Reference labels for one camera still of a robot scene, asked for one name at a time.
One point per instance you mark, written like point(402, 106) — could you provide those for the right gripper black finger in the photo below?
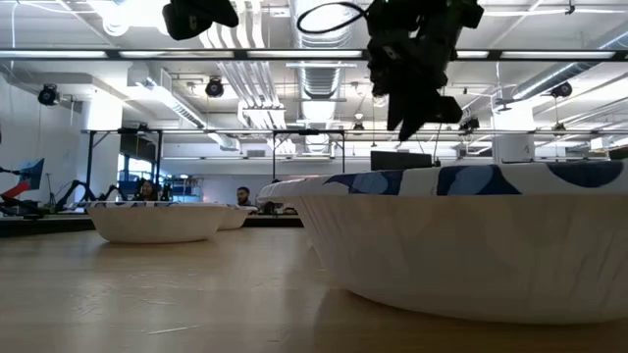
point(395, 113)
point(414, 122)

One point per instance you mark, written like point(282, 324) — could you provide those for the background black robot arm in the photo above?
point(73, 192)
point(113, 192)

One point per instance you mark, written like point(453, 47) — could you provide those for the black monitor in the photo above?
point(400, 161)

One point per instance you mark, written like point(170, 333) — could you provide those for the blue patterned paper bowl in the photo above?
point(236, 219)
point(441, 255)
point(157, 223)

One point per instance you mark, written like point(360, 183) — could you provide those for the person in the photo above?
point(243, 197)
point(148, 192)

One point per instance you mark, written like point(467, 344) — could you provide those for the blue and red panel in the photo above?
point(30, 174)

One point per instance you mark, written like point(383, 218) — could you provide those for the silver ventilation duct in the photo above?
point(321, 73)

